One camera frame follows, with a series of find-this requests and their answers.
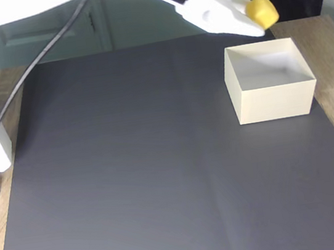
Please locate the white open box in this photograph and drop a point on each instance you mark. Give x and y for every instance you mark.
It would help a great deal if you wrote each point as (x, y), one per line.
(276, 103)

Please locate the yellow cube block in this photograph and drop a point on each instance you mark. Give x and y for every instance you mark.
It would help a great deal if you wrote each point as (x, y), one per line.
(263, 12)

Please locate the black table mat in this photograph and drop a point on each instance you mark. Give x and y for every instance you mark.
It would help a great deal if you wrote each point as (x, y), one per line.
(164, 193)

